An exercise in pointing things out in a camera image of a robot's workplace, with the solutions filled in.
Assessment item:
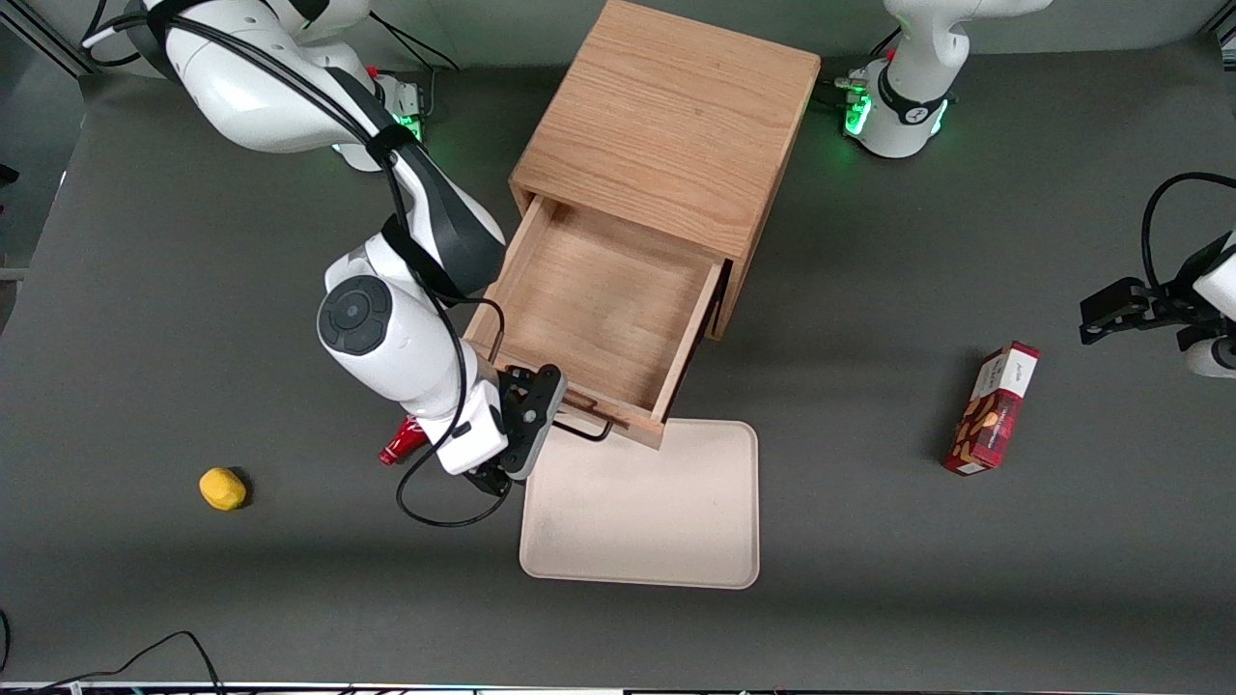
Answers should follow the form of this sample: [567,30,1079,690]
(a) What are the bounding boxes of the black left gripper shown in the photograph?
[1080,232,1222,347]

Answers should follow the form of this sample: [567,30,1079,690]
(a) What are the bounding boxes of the black metal drawer handle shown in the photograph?
[552,411,616,445]

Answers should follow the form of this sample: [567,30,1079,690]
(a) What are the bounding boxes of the wooden drawer with wide opening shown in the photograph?
[463,193,728,452]

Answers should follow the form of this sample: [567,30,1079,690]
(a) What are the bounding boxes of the wooden drawer cabinet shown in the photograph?
[509,0,823,342]

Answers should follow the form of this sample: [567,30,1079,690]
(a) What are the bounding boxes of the red cola bottle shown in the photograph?
[378,415,432,467]

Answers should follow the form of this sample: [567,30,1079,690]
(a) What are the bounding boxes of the red snack box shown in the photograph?
[942,340,1042,477]

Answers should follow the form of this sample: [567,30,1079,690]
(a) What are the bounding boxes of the beige rectangular tray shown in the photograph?
[519,418,762,591]

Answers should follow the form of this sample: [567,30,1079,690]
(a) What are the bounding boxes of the yellow lemon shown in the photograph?
[198,467,248,513]

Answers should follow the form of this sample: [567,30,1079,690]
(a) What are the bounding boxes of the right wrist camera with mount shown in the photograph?
[463,409,560,499]

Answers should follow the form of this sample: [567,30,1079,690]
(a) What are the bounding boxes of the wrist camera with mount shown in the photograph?
[463,409,560,499]
[1176,324,1236,380]

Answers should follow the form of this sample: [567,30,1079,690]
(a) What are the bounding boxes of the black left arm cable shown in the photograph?
[1140,171,1236,292]

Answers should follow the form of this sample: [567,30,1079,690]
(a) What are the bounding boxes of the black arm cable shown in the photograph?
[1140,171,1236,292]
[82,0,515,529]

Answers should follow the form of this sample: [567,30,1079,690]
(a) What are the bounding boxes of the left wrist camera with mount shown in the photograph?
[1176,324,1236,380]

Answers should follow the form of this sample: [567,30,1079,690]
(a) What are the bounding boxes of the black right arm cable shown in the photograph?
[82,0,515,529]

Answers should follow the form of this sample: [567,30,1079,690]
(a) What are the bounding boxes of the black right base cable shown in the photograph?
[367,12,463,125]

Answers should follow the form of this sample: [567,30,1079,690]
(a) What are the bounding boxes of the black cable at table edge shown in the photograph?
[0,608,225,695]

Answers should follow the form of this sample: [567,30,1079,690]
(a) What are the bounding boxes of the aluminium frame profile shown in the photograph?
[0,0,93,78]

